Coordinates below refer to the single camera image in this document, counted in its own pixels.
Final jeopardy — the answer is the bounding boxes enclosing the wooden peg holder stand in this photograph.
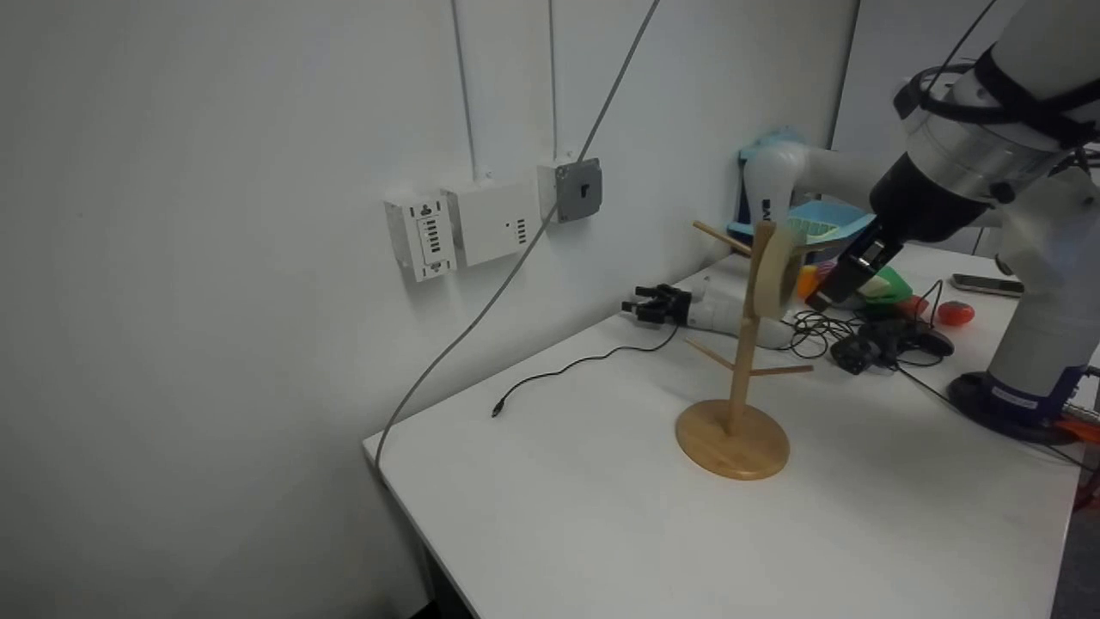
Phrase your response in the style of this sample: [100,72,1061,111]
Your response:
[674,216,817,486]

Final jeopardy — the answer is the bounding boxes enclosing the white wall conduit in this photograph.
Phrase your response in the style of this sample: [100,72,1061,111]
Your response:
[545,0,565,169]
[447,0,485,186]

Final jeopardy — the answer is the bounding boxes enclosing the long grey wall cable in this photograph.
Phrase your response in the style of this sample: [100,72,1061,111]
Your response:
[372,0,668,468]

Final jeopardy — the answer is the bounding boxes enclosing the black device with cables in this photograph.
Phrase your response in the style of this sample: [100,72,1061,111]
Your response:
[786,307,956,379]

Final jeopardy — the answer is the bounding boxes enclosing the white wall box with label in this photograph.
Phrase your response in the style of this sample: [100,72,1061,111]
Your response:
[385,190,463,285]

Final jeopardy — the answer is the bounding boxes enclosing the black cable on table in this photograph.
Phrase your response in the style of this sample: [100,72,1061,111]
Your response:
[488,328,682,420]

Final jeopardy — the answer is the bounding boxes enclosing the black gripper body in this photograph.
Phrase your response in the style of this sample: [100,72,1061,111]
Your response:
[867,150,994,246]

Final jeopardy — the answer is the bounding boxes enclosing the teal plastic bin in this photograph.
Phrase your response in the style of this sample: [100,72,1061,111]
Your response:
[731,195,880,255]

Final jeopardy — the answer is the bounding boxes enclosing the thin black cable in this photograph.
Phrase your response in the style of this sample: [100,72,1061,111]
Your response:
[899,363,1093,475]

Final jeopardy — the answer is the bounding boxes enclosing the green toy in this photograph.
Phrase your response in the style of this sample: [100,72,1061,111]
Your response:
[864,265,919,307]

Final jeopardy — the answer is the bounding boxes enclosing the grey wall junction box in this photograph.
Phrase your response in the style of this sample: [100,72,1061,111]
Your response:
[555,159,608,224]

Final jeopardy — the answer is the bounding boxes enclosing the red toy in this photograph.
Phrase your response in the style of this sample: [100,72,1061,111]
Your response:
[931,300,981,334]

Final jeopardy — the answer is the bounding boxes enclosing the white wall socket box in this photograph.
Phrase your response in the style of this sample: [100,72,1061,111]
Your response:
[447,171,545,271]

